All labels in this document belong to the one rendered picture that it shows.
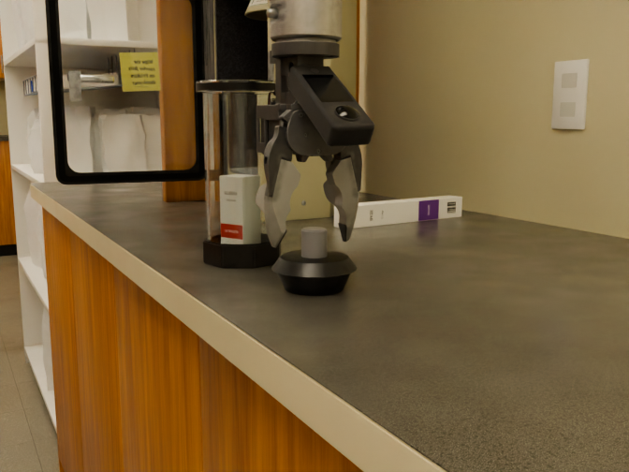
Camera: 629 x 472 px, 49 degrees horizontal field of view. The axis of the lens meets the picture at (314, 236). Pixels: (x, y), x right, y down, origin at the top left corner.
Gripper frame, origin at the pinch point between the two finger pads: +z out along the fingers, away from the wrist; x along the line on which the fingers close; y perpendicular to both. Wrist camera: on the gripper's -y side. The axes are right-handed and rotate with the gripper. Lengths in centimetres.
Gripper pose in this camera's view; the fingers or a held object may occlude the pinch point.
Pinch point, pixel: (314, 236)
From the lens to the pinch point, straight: 74.5
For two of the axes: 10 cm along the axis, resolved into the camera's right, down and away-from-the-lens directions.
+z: 0.0, 9.9, 1.7
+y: -4.7, -1.5, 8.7
